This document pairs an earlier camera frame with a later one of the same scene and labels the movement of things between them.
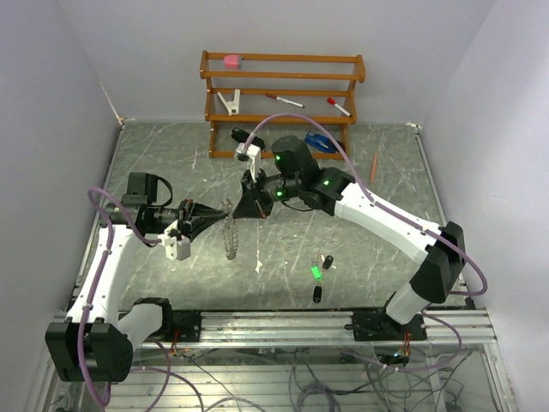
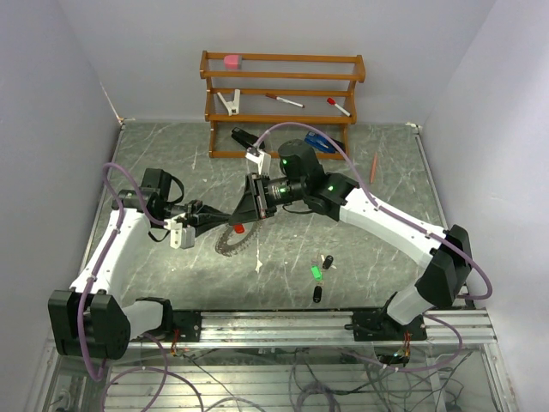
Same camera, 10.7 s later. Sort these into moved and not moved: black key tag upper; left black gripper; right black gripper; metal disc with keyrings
Moved: metal disc with keyrings
Not moved: left black gripper; right black gripper; black key tag upper
